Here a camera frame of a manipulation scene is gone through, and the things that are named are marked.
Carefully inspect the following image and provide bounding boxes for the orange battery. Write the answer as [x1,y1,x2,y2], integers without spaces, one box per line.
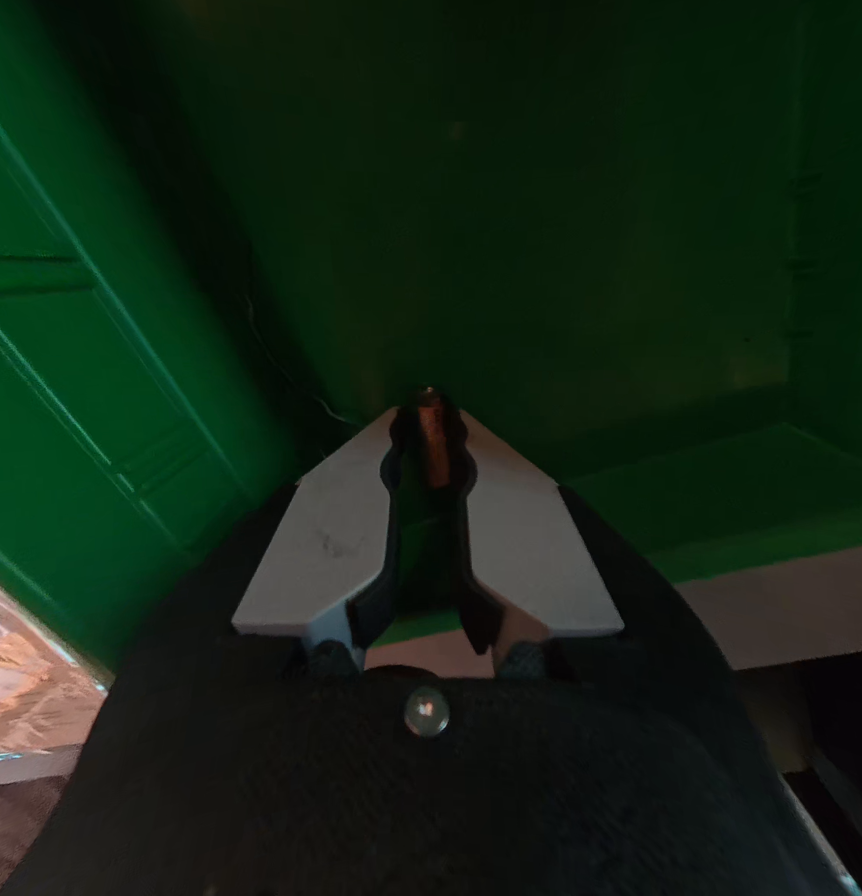
[413,387,450,491]

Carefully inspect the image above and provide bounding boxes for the stack of green bins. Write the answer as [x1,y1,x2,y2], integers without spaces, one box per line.
[0,0,862,676]

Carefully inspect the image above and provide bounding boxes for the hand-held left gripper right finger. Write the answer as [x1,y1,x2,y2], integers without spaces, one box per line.
[459,409,626,655]

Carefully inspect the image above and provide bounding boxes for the crinkled clear plastic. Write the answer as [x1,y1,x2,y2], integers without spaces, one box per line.
[0,574,111,760]

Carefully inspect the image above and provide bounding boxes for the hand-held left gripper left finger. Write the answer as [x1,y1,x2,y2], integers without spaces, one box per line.
[233,408,404,652]

